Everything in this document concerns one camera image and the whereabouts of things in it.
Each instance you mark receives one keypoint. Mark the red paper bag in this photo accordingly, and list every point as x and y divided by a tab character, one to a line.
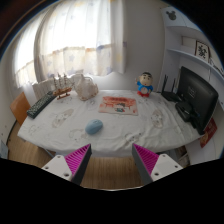
208	133

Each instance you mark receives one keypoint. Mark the white star-print curtain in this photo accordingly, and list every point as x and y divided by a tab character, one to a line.
80	36

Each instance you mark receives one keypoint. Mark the black router with antennas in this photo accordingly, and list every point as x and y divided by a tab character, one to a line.
170	96

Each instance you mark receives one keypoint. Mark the wooden model sailing ship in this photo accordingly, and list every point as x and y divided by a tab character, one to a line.
62	88

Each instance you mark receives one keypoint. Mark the white wall shelf unit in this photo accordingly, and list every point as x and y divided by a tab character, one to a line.
186	33

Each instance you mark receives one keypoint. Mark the black computer monitor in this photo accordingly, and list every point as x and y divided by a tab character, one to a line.
196	95

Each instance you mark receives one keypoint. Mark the dark computer keyboard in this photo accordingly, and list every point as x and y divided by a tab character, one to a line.
40	105

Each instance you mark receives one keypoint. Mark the red printed mouse pad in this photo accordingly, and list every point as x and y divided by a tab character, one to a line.
118	105

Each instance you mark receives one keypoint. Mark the white printed tablecloth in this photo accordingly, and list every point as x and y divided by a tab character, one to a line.
143	130

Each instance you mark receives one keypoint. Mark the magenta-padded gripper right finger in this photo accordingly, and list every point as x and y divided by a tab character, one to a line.
164	165

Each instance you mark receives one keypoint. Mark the light blue computer mouse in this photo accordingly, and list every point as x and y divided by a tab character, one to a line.
94	127

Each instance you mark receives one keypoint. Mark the orange wooden chair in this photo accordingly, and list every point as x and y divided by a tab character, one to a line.
20	108

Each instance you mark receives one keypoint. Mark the large white conch shell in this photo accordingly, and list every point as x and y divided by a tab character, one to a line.
86	89

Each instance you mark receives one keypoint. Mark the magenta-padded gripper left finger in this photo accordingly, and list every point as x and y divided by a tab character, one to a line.
59	165

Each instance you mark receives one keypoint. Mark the cartoon boy figurine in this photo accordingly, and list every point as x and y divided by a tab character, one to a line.
144	85

